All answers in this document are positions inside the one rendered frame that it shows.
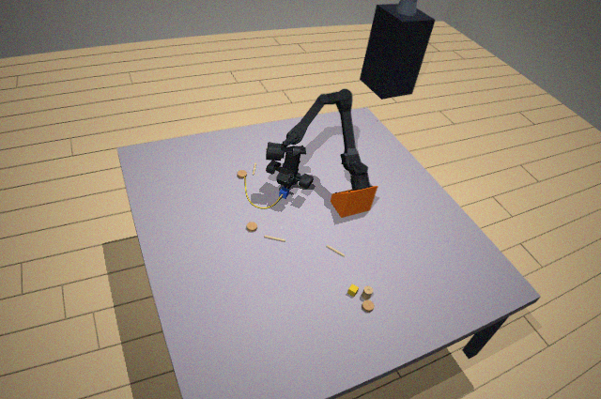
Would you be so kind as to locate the small yellow cube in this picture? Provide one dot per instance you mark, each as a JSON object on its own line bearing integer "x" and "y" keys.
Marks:
{"x": 353, "y": 289}

